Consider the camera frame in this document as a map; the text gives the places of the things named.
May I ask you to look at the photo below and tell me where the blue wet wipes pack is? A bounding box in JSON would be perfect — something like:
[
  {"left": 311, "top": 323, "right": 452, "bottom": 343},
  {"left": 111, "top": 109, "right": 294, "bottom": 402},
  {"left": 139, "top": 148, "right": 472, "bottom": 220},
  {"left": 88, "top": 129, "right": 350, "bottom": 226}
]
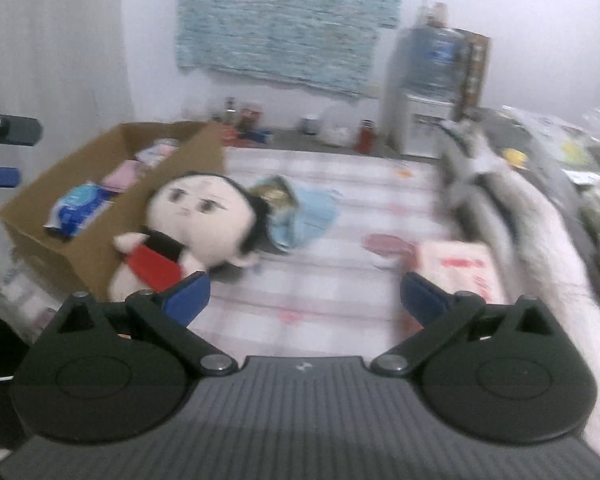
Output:
[{"left": 44, "top": 182, "right": 116, "bottom": 238}]

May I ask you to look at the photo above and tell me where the black-haired plush doll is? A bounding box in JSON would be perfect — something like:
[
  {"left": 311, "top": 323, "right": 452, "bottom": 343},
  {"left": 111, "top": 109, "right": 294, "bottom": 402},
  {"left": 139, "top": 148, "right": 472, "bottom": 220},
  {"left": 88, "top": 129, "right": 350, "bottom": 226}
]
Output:
[{"left": 107, "top": 170, "right": 271, "bottom": 303}]

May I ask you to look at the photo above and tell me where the brown cardboard box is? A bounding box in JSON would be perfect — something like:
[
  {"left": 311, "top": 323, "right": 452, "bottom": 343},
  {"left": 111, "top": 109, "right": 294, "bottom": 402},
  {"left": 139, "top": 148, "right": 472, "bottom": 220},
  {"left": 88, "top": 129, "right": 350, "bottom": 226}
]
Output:
[{"left": 0, "top": 121, "right": 228, "bottom": 301}]

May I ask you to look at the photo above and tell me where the red label jar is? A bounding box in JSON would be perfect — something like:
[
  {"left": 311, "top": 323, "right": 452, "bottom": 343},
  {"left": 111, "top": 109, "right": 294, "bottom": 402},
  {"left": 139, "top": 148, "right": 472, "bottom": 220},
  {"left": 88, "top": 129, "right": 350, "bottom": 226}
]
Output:
[{"left": 240, "top": 105, "right": 263, "bottom": 133}]

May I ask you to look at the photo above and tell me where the clear plastic bag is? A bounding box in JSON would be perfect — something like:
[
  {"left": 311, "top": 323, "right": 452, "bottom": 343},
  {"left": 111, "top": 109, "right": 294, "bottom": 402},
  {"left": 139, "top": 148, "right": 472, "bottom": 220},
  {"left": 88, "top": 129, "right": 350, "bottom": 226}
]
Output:
[{"left": 500, "top": 105, "right": 600, "bottom": 186}]

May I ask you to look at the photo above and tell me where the large blue water bottle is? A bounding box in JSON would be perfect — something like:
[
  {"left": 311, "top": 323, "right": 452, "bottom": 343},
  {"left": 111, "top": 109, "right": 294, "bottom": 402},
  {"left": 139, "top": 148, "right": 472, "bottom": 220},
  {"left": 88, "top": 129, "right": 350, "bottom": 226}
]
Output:
[{"left": 400, "top": 25, "right": 468, "bottom": 98}]

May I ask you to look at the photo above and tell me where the light blue cloth pouch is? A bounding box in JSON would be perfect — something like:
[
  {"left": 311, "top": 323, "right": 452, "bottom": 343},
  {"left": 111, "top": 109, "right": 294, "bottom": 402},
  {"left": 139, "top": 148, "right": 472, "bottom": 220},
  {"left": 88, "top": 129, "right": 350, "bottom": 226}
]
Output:
[{"left": 252, "top": 175, "right": 341, "bottom": 253}]

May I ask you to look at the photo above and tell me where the plaid bed sheet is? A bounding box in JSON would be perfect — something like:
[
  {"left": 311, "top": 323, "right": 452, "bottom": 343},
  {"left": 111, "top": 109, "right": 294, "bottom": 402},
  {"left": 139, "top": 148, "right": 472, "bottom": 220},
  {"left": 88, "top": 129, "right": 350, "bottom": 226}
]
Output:
[{"left": 185, "top": 147, "right": 511, "bottom": 361}]

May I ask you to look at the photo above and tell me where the blue wall cloth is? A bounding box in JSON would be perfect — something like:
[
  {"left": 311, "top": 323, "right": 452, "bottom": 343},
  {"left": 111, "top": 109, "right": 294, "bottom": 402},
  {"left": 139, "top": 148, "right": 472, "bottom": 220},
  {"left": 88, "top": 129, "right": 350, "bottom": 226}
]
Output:
[{"left": 175, "top": 0, "right": 403, "bottom": 98}]

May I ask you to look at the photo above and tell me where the red thermos flask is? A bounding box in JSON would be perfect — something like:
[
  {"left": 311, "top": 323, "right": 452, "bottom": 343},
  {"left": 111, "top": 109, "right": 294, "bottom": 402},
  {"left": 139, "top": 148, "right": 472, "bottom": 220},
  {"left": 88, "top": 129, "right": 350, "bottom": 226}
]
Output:
[{"left": 356, "top": 120, "right": 376, "bottom": 153}]

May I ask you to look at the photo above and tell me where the white plastic bag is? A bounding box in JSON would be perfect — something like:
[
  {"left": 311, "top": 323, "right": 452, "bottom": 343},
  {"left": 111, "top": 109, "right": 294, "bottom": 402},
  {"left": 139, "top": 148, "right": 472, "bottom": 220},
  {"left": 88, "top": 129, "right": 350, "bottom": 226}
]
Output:
[{"left": 320, "top": 105, "right": 358, "bottom": 147}]

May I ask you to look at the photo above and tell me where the white water dispenser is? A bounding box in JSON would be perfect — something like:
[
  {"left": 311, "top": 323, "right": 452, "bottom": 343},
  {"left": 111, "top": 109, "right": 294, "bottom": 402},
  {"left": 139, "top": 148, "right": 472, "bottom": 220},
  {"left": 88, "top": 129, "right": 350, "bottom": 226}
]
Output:
[{"left": 384, "top": 87, "right": 456, "bottom": 158}]

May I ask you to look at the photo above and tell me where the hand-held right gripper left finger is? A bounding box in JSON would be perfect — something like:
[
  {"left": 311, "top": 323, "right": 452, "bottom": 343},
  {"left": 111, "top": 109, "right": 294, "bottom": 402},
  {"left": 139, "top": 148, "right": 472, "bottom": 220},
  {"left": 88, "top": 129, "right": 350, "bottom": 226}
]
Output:
[{"left": 54, "top": 270, "right": 238, "bottom": 377}]

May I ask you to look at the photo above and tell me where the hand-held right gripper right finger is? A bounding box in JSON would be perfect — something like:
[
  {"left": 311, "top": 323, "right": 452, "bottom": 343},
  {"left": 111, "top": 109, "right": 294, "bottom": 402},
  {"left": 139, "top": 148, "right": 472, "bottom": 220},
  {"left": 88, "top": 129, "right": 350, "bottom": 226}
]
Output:
[{"left": 371, "top": 270, "right": 554, "bottom": 377}]

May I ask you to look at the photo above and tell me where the pink wet wipes pack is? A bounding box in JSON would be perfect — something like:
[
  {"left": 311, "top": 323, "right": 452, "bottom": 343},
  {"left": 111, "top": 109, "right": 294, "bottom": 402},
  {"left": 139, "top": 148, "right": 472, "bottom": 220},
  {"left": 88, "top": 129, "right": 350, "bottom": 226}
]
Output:
[{"left": 412, "top": 240, "right": 508, "bottom": 306}]

